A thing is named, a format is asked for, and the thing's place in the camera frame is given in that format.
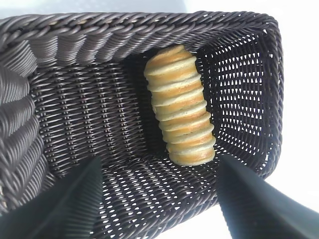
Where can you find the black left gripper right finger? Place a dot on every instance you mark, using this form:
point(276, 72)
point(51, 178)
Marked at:
point(261, 211)

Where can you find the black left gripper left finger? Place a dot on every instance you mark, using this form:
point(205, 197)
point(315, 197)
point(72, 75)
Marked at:
point(57, 214)

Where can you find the dark brown wicker basket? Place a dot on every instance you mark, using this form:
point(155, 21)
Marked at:
point(87, 112)

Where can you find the long striped bread loaf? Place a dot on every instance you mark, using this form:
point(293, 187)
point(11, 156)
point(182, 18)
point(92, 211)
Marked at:
point(179, 107)

